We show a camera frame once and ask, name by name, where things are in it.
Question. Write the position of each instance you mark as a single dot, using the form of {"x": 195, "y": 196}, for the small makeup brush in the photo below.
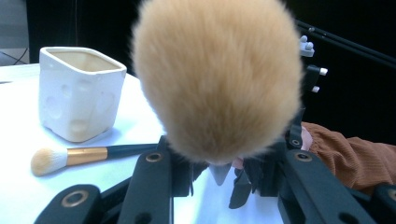
{"x": 84, "y": 155}

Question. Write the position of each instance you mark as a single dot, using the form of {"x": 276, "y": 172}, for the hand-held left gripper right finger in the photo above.
{"x": 267, "y": 174}

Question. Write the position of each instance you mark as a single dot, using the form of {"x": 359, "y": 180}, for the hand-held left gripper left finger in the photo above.
{"x": 182, "y": 174}

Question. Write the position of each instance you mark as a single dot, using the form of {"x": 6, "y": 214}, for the cream ceramic cup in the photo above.
{"x": 77, "y": 102}

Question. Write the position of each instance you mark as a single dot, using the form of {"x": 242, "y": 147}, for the black metal stand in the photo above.
{"x": 342, "y": 42}

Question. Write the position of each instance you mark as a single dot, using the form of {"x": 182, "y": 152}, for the large makeup brush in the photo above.
{"x": 218, "y": 77}

